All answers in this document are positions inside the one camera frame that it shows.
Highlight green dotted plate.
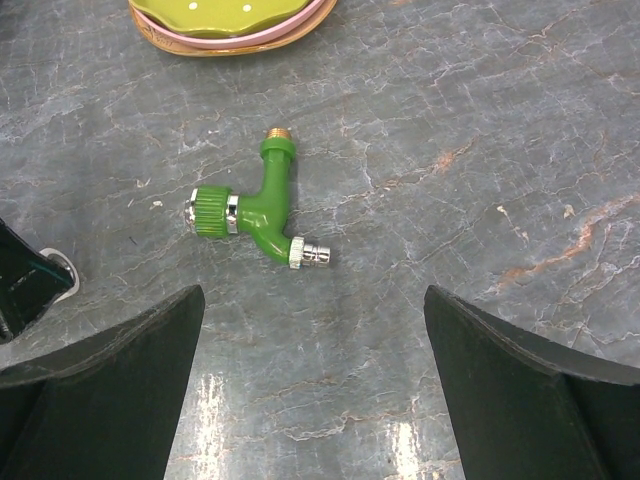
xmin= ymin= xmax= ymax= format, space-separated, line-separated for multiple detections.
xmin=130 ymin=0 xmax=322 ymax=38

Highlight pink plate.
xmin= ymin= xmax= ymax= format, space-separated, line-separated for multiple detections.
xmin=130 ymin=0 xmax=337 ymax=51

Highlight green plastic water faucet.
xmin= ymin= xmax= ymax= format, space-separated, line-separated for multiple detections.
xmin=185 ymin=128 xmax=331 ymax=270

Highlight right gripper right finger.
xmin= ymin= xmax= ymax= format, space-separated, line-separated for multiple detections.
xmin=424 ymin=285 xmax=639 ymax=479

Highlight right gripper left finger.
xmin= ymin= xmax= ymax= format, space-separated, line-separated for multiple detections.
xmin=1 ymin=285 xmax=205 ymax=479

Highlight tan bottom plate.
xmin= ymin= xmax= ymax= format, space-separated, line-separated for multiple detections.
xmin=142 ymin=0 xmax=339 ymax=58

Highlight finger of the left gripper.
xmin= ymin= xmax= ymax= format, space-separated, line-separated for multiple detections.
xmin=1 ymin=221 xmax=73 ymax=343

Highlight white pvc elbow fitting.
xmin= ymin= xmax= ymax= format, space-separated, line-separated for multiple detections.
xmin=40 ymin=247 xmax=80 ymax=303

